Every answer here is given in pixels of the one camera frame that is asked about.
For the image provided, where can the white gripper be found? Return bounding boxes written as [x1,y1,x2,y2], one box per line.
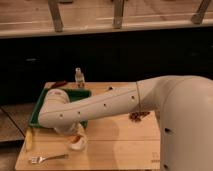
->
[55,123,85,136]

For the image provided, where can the green plastic tray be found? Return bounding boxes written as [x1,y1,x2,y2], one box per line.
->
[29,88,91,128]

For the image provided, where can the silver fork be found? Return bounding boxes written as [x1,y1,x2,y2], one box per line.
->
[28,154,69,164]

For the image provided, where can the bunch of dark grapes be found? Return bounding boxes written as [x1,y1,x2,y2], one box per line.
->
[129,112,149,122]

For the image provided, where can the red yellow apple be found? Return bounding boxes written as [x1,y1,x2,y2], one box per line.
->
[70,135,81,143]

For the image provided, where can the small clear bottle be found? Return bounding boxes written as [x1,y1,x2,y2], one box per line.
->
[75,68,85,88]

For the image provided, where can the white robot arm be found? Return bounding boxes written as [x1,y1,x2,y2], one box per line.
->
[38,76,213,171]

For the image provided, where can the yellow banana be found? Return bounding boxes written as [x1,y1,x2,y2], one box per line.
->
[25,128,33,152]

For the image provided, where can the white paper cup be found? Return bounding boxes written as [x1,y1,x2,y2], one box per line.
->
[68,135,87,151]

